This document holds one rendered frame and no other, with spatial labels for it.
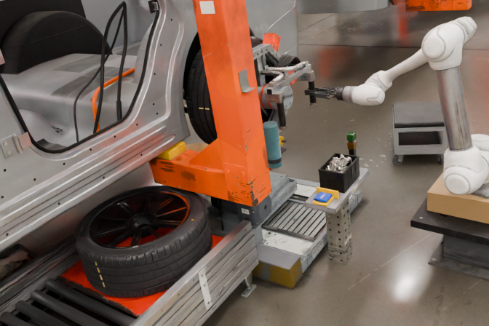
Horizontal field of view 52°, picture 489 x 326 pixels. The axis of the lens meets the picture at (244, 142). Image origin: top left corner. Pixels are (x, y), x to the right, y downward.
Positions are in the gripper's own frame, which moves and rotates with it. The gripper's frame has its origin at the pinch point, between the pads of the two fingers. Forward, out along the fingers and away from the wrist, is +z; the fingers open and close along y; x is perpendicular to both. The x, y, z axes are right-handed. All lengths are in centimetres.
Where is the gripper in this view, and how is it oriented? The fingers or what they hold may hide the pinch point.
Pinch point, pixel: (311, 91)
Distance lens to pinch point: 287.3
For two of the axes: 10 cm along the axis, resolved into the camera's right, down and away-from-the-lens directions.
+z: -8.1, -1.3, 5.7
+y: 5.6, -4.2, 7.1
